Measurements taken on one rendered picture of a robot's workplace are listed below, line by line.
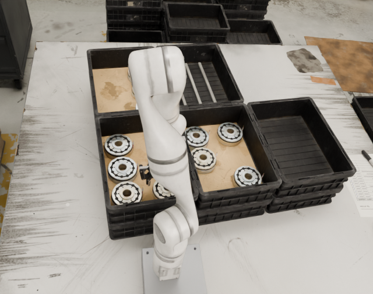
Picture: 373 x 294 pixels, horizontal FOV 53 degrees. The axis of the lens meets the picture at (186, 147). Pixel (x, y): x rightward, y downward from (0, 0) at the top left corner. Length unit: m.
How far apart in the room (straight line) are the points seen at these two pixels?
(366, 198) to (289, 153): 0.39
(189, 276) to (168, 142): 0.57
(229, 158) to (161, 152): 0.70
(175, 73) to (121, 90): 0.96
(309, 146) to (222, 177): 0.42
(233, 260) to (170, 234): 0.50
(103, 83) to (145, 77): 1.00
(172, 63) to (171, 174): 0.25
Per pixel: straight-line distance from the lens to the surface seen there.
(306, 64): 2.26
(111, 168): 1.36
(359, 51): 3.97
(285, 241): 1.50
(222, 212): 1.40
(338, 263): 1.55
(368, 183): 1.82
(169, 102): 0.86
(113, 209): 1.19
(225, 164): 1.45
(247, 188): 1.29
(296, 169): 1.53
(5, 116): 2.82
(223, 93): 1.72
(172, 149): 0.81
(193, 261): 1.27
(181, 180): 0.86
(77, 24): 3.58
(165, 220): 0.95
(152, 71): 0.72
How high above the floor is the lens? 1.97
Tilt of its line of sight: 50 degrees down
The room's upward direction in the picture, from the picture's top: 10 degrees clockwise
